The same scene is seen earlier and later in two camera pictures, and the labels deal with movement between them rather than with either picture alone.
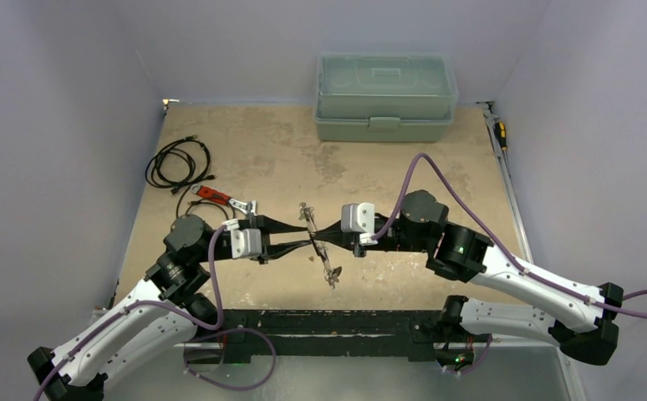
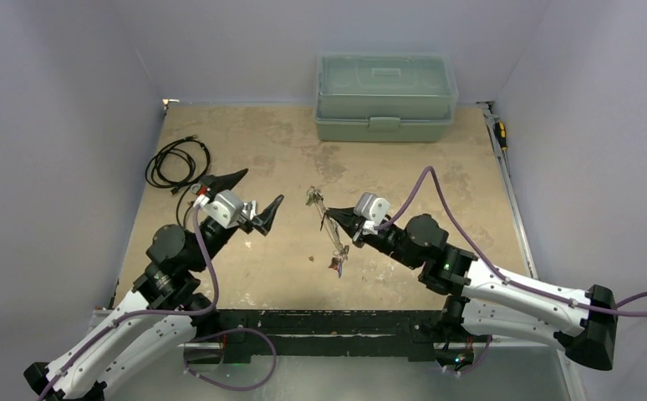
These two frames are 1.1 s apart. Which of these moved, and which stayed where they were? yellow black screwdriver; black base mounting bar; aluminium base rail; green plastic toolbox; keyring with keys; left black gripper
Moved: left black gripper; keyring with keys
Stayed: yellow black screwdriver; green plastic toolbox; aluminium base rail; black base mounting bar
